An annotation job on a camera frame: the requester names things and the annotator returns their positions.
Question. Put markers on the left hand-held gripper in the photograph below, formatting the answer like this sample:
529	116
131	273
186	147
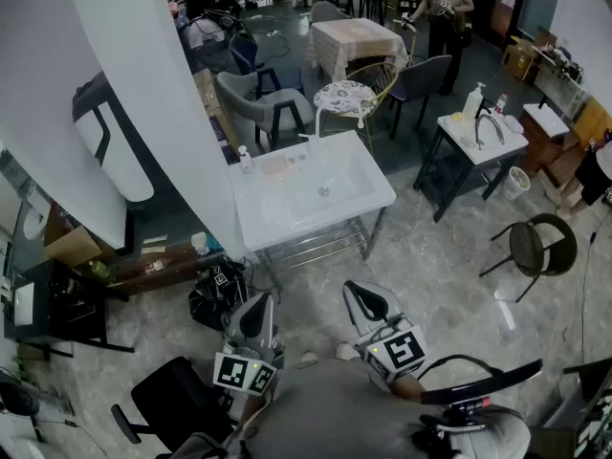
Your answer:
239	373

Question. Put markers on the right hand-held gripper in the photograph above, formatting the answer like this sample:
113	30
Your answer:
397	352

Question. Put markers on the person's right forearm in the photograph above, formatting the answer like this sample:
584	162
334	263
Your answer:
408	387

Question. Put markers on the person's left forearm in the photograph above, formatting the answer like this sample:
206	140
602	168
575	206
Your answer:
253	407

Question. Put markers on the person's right shoe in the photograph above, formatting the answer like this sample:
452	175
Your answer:
346	351

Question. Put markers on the person's shoe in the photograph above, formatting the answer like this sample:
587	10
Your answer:
346	351
308	357

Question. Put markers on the person's left shoe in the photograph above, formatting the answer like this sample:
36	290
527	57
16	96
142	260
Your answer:
308	357

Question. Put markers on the black office chair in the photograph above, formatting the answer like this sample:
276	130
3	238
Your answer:
167	399

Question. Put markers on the clear bottle with red label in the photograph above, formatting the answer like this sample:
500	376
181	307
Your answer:
155	266

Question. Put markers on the white sink with metal stand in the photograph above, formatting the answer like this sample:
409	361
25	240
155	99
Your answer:
287	208

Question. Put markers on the black shoulder-mounted device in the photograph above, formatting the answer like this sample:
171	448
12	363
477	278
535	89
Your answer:
478	386

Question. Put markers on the green bottle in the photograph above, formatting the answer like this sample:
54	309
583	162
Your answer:
100	270

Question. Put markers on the small white pump bottle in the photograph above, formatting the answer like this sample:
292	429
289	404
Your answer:
246	163

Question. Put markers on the black round-seat rattan chair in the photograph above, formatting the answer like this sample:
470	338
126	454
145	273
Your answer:
526	244

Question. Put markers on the white waste bin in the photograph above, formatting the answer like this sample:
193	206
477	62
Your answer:
514	187

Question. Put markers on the white sink with black stand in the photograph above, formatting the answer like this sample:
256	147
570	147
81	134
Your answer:
492	153

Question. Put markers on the black metal stand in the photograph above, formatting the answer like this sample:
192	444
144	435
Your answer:
57	304

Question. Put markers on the white curved faucet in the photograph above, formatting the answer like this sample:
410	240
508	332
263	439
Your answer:
317	122

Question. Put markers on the small brown cardboard box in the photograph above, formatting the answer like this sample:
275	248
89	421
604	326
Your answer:
72	246

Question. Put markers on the small yellow block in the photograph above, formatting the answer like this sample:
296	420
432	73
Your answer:
458	117

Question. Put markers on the round floral seat cushion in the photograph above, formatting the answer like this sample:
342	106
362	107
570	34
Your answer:
344	96

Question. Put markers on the grey armchair with black legs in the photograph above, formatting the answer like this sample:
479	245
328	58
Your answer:
282	108

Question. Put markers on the curved metal faucet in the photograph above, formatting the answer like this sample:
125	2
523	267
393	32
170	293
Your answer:
487	117

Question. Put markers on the tall white pump bottle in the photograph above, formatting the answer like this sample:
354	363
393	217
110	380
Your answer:
473	103

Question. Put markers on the pink translucent tray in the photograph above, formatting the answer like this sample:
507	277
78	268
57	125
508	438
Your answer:
513	124

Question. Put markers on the large flat cardboard box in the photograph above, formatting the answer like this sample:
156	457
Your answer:
208	93

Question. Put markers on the dark grey chair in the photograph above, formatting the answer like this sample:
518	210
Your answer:
425	77

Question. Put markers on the clear bottle with red cap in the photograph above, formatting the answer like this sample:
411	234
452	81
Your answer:
500	104

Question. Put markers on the wooden cabinet with white top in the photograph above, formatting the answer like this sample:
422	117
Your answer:
545	120

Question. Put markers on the blue upholstered chair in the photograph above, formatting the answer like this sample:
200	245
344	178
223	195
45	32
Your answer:
244	53

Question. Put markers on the table with checked tablecloth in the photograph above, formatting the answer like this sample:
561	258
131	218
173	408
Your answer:
354	36

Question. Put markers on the yellow cardboard box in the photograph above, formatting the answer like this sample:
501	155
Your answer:
518	60

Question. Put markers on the white power strip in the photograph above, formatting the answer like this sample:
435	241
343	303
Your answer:
273	32

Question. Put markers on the light grey chair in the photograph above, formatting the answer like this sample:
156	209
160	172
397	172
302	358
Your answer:
327	12

